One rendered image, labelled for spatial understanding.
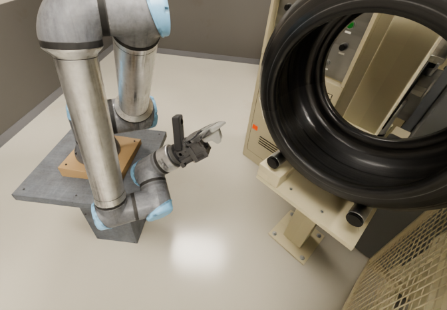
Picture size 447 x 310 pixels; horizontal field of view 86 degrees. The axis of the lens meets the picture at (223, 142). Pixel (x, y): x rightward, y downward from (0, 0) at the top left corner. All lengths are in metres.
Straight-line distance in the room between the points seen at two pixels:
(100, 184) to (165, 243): 0.96
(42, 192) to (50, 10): 0.82
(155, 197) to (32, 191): 0.60
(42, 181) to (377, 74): 1.36
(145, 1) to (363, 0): 0.41
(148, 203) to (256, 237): 1.00
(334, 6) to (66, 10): 0.50
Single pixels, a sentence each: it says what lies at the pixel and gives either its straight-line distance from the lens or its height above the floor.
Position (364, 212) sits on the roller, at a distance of 0.78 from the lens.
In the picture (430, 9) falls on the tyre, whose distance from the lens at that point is 0.53.
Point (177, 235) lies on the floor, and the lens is 1.64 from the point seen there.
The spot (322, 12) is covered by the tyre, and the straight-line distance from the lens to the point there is 0.58.
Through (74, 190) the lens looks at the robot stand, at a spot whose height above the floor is 0.60.
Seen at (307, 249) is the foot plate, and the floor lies 0.01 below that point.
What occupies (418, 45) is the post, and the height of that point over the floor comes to 1.26.
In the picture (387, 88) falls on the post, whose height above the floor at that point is 1.12.
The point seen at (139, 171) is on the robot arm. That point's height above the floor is 0.83.
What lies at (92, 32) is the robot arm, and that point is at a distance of 0.58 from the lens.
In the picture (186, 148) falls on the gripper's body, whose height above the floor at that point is 0.92.
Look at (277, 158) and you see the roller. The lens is 0.80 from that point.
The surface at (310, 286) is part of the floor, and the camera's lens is 1.65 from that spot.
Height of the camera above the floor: 1.46
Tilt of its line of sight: 42 degrees down
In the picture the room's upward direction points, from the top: 6 degrees clockwise
